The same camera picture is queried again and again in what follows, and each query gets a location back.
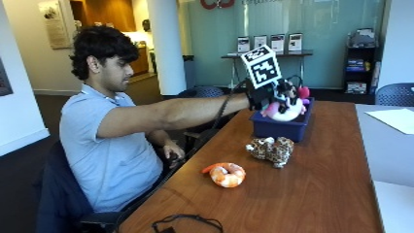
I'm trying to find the white and pink soft toy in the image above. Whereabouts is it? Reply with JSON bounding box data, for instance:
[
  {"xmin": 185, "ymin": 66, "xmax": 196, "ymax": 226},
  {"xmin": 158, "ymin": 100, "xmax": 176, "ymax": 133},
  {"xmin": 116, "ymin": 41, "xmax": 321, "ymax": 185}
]
[{"xmin": 259, "ymin": 85, "xmax": 311, "ymax": 122}]

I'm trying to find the white marker cube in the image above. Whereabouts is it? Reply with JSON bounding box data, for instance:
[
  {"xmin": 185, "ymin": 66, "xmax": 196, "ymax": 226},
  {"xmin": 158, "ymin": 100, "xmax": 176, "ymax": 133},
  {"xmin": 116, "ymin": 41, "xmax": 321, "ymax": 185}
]
[{"xmin": 240, "ymin": 45, "xmax": 283, "ymax": 90}]

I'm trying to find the blue plastic bin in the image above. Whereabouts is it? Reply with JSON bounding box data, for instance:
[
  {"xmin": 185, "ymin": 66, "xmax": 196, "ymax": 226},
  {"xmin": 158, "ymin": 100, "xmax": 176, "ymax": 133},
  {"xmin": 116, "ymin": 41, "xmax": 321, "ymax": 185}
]
[{"xmin": 249, "ymin": 97, "xmax": 315, "ymax": 144}]

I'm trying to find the framed display card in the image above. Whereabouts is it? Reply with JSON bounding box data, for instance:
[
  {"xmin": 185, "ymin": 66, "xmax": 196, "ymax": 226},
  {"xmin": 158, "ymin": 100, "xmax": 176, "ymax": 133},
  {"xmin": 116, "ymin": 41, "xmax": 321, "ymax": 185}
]
[
  {"xmin": 236, "ymin": 36, "xmax": 251, "ymax": 54},
  {"xmin": 287, "ymin": 32, "xmax": 303, "ymax": 52},
  {"xmin": 269, "ymin": 33, "xmax": 286, "ymax": 53},
  {"xmin": 253, "ymin": 34, "xmax": 269, "ymax": 50}
]

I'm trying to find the leopard print soft toy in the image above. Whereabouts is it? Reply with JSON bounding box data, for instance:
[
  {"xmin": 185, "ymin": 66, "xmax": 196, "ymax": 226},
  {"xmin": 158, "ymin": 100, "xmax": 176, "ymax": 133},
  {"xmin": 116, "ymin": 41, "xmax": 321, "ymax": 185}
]
[{"xmin": 245, "ymin": 136, "xmax": 297, "ymax": 169}]

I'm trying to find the black magazine shelf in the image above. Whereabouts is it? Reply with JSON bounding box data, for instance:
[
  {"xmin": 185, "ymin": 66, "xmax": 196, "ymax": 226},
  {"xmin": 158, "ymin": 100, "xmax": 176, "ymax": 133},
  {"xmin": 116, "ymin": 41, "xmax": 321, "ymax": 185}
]
[{"xmin": 342, "ymin": 28, "xmax": 379, "ymax": 95}]

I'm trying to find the dark mesh chair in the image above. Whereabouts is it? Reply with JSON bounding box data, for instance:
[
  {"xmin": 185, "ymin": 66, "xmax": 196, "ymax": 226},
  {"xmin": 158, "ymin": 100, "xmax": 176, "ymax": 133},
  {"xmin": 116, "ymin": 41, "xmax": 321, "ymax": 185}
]
[
  {"xmin": 176, "ymin": 85, "xmax": 226, "ymax": 99},
  {"xmin": 374, "ymin": 83, "xmax": 414, "ymax": 108}
]

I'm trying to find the white paper sheet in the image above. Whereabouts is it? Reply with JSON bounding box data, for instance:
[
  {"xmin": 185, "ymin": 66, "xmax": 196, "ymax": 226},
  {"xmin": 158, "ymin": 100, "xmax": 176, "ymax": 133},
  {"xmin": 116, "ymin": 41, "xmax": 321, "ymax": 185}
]
[{"xmin": 363, "ymin": 108, "xmax": 414, "ymax": 136}]

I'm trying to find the orange shrimp soft toy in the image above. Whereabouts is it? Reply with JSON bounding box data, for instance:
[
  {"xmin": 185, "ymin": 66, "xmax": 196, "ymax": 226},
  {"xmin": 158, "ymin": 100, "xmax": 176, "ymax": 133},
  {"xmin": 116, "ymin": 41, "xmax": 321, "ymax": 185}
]
[{"xmin": 201, "ymin": 161, "xmax": 247, "ymax": 188}]

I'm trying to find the white round pillar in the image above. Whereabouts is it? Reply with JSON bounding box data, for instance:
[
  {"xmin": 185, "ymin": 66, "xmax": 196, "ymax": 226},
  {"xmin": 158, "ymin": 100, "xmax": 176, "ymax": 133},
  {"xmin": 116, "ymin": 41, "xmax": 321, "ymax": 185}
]
[{"xmin": 145, "ymin": 0, "xmax": 188, "ymax": 96}]

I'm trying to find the the person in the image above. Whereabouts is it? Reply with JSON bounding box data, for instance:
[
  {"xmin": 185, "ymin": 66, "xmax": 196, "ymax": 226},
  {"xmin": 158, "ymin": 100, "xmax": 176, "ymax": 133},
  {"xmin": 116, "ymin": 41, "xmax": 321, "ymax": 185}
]
[{"xmin": 58, "ymin": 25, "xmax": 251, "ymax": 214}]

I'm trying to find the dark blue office chair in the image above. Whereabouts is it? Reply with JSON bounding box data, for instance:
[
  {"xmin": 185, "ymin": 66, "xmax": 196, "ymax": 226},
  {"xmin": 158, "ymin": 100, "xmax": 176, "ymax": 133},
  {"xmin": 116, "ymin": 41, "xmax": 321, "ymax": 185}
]
[{"xmin": 34, "ymin": 141, "xmax": 182, "ymax": 233}]

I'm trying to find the black glove cable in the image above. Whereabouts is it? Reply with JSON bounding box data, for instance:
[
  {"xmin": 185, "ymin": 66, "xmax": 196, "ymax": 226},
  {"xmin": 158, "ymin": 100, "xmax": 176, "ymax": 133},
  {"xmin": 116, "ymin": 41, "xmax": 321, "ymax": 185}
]
[{"xmin": 210, "ymin": 79, "xmax": 251, "ymax": 130}]

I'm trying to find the black cable on table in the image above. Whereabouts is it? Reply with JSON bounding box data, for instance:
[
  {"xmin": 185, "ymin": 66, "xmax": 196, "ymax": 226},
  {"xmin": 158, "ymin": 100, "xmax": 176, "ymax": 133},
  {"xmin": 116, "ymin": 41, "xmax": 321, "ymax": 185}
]
[{"xmin": 150, "ymin": 214, "xmax": 225, "ymax": 233}]

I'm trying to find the wall poster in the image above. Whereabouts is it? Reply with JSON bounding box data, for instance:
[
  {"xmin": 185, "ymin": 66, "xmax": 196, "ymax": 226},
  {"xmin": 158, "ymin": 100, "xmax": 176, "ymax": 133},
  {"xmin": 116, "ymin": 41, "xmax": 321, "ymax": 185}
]
[{"xmin": 37, "ymin": 0, "xmax": 73, "ymax": 50}]

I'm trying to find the dark framed wall picture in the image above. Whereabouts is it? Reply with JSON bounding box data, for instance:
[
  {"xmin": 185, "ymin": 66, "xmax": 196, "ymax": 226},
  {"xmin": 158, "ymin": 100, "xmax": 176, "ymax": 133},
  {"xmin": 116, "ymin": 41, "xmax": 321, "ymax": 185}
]
[{"xmin": 0, "ymin": 57, "xmax": 15, "ymax": 97}]

